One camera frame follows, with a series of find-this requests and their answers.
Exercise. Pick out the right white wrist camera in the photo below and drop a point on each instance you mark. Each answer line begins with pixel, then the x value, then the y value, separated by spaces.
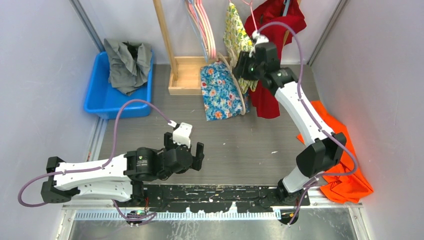
pixel 257 40

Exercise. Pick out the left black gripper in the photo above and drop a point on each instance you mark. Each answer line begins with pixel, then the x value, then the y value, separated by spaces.
pixel 198 157

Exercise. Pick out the yellow floral garment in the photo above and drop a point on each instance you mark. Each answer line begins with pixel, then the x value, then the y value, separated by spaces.
pixel 235 37

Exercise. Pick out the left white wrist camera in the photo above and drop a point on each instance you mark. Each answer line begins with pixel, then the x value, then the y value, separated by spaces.
pixel 181 133

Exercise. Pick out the orange garment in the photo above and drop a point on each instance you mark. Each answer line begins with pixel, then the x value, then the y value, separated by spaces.
pixel 342 189

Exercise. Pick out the red skirt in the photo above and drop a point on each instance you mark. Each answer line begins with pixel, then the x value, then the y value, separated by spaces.
pixel 262 99

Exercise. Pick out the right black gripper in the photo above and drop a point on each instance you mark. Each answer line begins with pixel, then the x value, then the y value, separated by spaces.
pixel 240 70

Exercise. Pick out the slotted cable duct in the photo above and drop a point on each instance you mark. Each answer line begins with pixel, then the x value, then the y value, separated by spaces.
pixel 113 215

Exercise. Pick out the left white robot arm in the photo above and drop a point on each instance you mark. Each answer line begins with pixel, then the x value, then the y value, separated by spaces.
pixel 120 179

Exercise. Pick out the thin pink wire hanger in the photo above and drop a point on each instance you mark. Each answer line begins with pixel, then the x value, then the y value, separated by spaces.
pixel 250 4

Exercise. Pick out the wooden clothes rack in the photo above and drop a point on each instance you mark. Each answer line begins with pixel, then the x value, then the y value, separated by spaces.
pixel 185 78

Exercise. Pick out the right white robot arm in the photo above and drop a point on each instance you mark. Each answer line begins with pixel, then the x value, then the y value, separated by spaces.
pixel 324 147

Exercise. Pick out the beige hanger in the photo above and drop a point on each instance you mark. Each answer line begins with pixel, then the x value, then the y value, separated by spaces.
pixel 238 89

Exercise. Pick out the grey-blue hanger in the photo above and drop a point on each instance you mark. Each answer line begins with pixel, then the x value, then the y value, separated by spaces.
pixel 286 8

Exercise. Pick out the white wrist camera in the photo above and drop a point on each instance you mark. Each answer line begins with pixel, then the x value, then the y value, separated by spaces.
pixel 257 40
pixel 181 133

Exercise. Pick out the blue floral garment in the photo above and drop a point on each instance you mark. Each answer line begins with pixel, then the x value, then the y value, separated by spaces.
pixel 220 95

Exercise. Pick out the blue plastic bin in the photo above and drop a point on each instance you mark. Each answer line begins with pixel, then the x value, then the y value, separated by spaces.
pixel 105 101

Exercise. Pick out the grey garment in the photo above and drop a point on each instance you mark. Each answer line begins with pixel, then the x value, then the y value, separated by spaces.
pixel 129 64

